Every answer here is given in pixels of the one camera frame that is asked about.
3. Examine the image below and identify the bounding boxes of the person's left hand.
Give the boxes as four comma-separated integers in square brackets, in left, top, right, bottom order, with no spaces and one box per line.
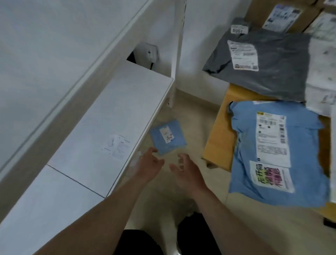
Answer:
[132,147,165,186]

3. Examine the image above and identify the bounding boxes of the person's right hand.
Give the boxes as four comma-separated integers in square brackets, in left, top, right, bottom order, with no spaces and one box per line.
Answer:
[169,153,208,196]

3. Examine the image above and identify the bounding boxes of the smooth light blue mailer package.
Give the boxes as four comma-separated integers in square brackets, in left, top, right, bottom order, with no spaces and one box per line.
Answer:
[149,119,187,156]

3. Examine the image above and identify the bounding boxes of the blue plastic mailer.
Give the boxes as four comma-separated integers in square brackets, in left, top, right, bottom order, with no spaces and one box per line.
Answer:
[227,101,331,208]

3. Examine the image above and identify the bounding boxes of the grey poly mailer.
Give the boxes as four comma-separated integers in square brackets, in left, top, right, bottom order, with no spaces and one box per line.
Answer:
[202,18,311,103]

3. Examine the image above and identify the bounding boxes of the cream mailer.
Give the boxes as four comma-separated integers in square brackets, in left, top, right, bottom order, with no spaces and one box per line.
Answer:
[304,36,336,117]

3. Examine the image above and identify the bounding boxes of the INS BAHA cardboard box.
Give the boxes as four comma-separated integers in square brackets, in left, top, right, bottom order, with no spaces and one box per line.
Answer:
[245,0,322,33]

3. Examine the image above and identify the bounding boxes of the tall brown box double label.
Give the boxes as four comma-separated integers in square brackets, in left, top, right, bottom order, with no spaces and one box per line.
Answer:
[304,9,336,41]

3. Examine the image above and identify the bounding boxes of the person's right forearm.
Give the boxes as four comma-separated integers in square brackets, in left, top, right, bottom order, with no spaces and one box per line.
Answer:
[194,188,279,255]

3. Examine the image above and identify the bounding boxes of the person's left forearm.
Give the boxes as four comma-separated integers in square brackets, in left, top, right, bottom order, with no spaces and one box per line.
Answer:
[33,178,152,255]

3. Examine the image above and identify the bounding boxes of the person's black trousers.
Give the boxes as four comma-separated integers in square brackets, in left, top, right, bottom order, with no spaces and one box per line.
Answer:
[114,212,222,255]

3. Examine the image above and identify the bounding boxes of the white paper label slip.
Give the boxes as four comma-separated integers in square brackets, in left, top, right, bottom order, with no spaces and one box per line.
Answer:
[131,151,143,168]

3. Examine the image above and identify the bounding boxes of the white printed label sticker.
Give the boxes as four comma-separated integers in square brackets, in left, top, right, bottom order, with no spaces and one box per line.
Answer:
[102,134,131,159]

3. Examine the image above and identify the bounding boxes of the wooden table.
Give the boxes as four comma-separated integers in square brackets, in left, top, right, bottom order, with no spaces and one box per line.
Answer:
[201,83,336,229]

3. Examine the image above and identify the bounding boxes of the white metal shelf rack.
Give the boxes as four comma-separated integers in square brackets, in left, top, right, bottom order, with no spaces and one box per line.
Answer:
[0,0,187,255]

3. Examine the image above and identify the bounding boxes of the white wall socket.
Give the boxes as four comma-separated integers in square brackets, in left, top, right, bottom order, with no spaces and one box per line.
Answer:
[135,42,159,68]

